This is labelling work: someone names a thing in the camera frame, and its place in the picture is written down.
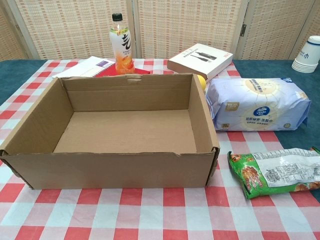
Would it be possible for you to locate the woven folding screen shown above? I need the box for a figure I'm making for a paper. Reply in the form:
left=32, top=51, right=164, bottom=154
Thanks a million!
left=0, top=0, right=320, bottom=61

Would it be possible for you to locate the stack of white paper cups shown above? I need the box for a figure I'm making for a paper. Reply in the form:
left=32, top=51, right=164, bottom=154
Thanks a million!
left=291, top=35, right=320, bottom=74

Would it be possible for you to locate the red white checkered tablecloth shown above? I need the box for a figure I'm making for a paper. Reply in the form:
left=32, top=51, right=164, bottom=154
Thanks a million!
left=0, top=58, right=320, bottom=240

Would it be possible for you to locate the orange drink bottle black cap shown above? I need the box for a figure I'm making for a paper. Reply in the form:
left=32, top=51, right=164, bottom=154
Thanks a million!
left=108, top=12, right=136, bottom=75

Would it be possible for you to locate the yellow ball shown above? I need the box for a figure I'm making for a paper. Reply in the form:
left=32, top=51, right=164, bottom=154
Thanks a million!
left=197, top=74, right=208, bottom=91

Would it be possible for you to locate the flat white product box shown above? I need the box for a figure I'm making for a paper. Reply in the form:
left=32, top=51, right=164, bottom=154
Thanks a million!
left=166, top=43, right=234, bottom=81

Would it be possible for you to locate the white packaged item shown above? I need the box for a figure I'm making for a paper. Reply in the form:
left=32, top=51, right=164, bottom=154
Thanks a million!
left=205, top=76, right=312, bottom=132

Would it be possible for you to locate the red cover spiral notebook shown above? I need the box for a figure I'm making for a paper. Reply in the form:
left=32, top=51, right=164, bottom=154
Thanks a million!
left=51, top=56, right=151, bottom=79

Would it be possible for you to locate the green snack bag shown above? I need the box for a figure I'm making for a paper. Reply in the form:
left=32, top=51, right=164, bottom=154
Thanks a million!
left=226, top=146, right=320, bottom=200

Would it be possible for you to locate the open brown cardboard box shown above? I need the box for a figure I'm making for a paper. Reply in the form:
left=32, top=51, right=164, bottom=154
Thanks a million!
left=0, top=72, right=221, bottom=190

